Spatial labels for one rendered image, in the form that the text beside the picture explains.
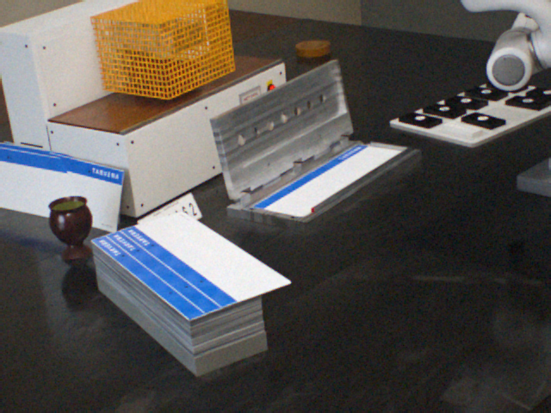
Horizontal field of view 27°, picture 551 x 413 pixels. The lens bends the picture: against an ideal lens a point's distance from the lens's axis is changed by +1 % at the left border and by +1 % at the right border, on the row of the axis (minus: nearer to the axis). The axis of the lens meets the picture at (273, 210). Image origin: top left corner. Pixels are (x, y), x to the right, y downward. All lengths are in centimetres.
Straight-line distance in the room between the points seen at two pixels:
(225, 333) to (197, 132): 80
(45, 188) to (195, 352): 84
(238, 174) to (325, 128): 31
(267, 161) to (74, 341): 67
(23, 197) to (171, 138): 36
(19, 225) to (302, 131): 64
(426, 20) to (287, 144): 271
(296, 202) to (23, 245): 56
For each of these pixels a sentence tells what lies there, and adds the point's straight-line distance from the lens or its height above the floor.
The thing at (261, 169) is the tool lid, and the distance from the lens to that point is 244.
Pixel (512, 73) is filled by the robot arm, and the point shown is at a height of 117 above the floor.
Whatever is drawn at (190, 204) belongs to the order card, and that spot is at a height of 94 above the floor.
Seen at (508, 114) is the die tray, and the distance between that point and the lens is 287.
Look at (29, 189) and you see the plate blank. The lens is 259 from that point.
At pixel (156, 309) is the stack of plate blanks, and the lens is 192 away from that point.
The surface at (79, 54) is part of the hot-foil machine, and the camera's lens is 259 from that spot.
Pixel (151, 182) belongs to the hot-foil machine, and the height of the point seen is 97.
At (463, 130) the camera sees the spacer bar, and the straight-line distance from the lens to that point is 273.
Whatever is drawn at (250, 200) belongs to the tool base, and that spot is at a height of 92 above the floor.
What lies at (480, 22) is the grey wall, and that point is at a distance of 500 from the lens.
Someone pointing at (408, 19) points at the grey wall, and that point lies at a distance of 522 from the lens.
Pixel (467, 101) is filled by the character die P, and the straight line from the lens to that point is 293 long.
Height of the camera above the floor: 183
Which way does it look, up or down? 23 degrees down
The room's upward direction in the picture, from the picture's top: 6 degrees counter-clockwise
